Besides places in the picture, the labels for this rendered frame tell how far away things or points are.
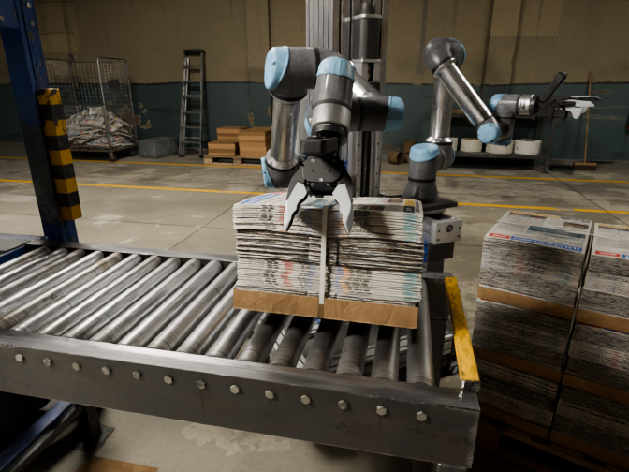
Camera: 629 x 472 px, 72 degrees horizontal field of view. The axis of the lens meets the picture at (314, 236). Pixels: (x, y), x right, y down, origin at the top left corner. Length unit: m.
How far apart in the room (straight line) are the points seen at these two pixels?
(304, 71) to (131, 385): 0.91
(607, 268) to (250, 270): 1.03
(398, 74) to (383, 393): 7.37
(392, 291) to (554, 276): 0.76
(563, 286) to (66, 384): 1.34
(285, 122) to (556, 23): 7.10
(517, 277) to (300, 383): 0.94
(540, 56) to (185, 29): 6.01
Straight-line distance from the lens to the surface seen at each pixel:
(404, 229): 0.83
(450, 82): 1.82
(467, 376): 0.82
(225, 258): 1.32
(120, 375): 0.95
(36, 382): 1.09
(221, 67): 8.66
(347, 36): 1.84
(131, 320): 1.07
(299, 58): 1.32
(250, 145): 7.39
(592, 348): 1.61
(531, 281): 1.54
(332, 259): 0.85
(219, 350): 0.90
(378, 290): 0.86
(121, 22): 9.63
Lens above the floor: 1.29
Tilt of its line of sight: 19 degrees down
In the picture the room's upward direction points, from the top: straight up
